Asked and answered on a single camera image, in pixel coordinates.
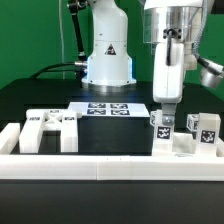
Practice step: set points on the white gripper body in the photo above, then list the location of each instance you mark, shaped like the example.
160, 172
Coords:
168, 80

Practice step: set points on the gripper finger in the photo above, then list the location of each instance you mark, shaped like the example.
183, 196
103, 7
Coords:
168, 114

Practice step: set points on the white chair seat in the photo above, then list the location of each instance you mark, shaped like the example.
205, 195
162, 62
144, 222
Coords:
181, 144

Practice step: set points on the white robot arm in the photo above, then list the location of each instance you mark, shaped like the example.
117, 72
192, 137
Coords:
173, 28

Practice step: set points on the white tagged cube near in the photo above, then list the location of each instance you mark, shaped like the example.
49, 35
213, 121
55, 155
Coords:
153, 118

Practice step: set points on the white tagged cube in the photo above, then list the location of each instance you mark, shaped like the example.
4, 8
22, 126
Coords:
153, 118
192, 122

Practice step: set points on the white tagged cube far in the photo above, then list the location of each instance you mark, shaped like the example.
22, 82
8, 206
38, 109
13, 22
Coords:
192, 122

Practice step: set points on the white marker sheet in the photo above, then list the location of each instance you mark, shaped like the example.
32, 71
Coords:
109, 109

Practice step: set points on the white chair back frame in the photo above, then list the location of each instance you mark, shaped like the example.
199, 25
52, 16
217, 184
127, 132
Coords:
39, 121

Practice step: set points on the white U-shaped obstacle frame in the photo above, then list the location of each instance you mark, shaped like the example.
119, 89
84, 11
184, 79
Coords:
61, 167

